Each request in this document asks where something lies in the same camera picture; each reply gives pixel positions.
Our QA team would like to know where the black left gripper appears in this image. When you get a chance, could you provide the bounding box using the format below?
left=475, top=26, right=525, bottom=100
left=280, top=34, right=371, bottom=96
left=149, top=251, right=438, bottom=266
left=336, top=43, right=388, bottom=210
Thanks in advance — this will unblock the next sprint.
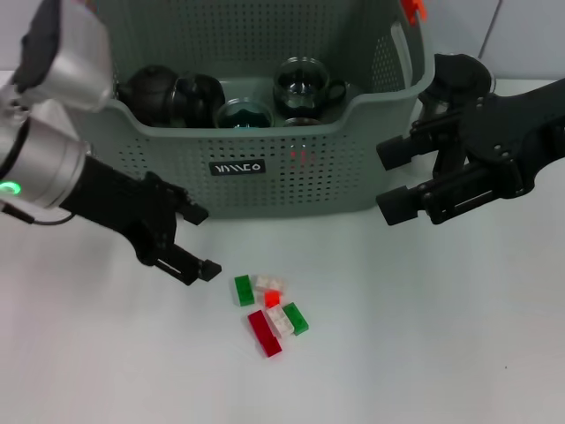
left=58, top=155, right=222, bottom=288

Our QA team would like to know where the orange wedge toy brick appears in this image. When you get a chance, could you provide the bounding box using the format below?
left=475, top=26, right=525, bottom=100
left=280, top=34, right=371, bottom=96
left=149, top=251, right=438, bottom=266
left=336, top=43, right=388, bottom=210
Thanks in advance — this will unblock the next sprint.
left=289, top=148, right=317, bottom=171

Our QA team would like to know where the dark red toy brick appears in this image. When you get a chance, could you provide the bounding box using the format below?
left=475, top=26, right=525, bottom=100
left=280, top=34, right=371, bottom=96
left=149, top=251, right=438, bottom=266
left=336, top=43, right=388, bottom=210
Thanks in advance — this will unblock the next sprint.
left=246, top=308, right=283, bottom=359

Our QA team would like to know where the left arm cable with plug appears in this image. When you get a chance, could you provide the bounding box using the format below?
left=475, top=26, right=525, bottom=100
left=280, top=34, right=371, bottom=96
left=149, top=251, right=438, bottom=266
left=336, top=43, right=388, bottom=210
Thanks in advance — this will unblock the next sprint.
left=0, top=201, right=77, bottom=227

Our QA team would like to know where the green toy brick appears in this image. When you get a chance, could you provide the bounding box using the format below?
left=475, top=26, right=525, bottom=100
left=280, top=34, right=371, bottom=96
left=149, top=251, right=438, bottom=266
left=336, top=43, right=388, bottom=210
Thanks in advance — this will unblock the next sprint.
left=282, top=301, right=311, bottom=337
left=232, top=274, right=256, bottom=308

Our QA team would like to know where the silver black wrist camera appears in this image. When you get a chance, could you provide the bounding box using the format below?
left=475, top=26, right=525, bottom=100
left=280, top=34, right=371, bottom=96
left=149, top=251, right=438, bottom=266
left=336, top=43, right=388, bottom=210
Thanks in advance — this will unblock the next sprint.
left=11, top=0, right=112, bottom=112

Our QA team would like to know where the grey perforated storage basket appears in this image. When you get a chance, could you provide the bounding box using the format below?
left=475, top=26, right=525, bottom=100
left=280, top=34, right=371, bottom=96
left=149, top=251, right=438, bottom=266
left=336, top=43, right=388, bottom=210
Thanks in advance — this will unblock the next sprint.
left=40, top=0, right=436, bottom=222

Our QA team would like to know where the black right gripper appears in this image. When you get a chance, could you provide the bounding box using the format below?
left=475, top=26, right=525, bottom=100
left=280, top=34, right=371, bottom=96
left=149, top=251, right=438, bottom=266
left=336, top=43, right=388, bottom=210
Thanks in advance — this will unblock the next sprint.
left=375, top=77, right=565, bottom=227

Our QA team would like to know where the white translucent toy brick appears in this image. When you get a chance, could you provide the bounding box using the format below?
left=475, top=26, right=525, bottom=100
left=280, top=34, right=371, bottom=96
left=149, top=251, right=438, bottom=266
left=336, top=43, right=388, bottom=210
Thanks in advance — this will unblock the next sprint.
left=253, top=274, right=286, bottom=295
left=266, top=306, right=295, bottom=339

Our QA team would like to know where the glass teacup with black holder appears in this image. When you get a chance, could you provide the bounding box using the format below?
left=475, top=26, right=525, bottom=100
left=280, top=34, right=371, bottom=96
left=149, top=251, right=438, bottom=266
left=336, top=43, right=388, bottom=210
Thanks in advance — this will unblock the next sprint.
left=272, top=57, right=348, bottom=121
left=280, top=116, right=324, bottom=129
left=215, top=99, right=275, bottom=130
left=174, top=71, right=229, bottom=130

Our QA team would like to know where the black clay teapot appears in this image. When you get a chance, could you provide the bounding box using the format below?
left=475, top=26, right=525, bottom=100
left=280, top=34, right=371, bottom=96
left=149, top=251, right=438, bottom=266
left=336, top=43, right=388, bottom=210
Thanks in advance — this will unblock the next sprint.
left=117, top=64, right=180, bottom=129

